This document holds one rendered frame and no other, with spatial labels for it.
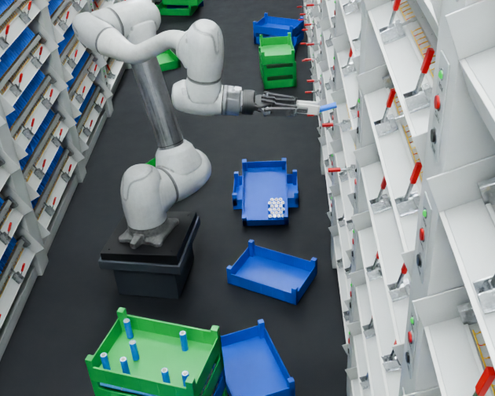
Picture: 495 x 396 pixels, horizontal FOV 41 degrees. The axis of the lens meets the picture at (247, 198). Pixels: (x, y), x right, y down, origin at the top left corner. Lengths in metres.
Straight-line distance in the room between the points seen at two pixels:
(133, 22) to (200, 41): 0.57
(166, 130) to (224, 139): 1.12
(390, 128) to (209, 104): 0.79
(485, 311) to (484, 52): 0.25
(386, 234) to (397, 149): 0.19
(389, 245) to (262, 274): 1.38
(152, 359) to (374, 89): 0.93
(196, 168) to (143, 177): 0.24
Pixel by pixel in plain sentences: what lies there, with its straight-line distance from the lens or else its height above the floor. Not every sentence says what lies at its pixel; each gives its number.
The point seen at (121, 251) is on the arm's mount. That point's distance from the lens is 2.51.
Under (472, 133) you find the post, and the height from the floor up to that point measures 1.40.
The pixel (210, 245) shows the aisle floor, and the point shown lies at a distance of 2.84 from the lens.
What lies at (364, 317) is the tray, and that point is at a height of 0.55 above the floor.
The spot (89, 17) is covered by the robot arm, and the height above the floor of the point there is 1.02.
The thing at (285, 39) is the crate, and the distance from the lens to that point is 4.33.
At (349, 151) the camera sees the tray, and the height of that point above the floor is 0.74.
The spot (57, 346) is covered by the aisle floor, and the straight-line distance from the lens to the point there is 2.55.
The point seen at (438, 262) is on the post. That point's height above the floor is 1.22.
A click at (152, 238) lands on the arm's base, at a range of 2.50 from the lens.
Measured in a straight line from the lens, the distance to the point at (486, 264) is 0.72.
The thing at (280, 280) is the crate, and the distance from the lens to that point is 2.64.
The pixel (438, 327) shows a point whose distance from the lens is 0.92.
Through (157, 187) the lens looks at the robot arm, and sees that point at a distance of 2.43.
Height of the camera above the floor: 1.76
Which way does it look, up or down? 35 degrees down
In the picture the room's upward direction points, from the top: 4 degrees counter-clockwise
